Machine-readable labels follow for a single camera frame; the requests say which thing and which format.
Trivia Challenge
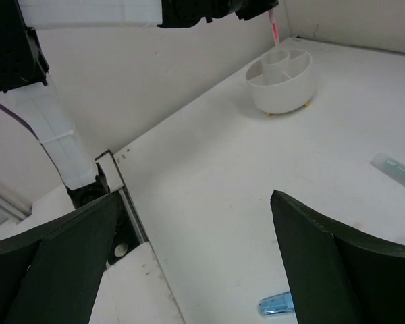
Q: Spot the white round divided organizer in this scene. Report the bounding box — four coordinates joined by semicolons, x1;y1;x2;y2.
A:
246;49;315;115

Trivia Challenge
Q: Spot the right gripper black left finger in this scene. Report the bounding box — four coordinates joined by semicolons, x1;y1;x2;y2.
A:
0;194;120;323

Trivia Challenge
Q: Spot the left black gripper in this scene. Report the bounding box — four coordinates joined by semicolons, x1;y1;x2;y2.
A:
158;0;279;28

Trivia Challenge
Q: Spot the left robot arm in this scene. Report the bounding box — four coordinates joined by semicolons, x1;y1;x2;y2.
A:
0;1;277;208

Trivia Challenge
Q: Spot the green highlighter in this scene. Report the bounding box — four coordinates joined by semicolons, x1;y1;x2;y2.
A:
371;153;405;187

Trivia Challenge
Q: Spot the blue capped marker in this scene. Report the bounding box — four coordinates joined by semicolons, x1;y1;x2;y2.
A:
258;292;295;317

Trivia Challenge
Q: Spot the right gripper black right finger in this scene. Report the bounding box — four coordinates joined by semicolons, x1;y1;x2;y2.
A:
270;190;405;323

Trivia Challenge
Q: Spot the red thin pen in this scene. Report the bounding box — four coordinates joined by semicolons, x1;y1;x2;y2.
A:
268;8;280;47

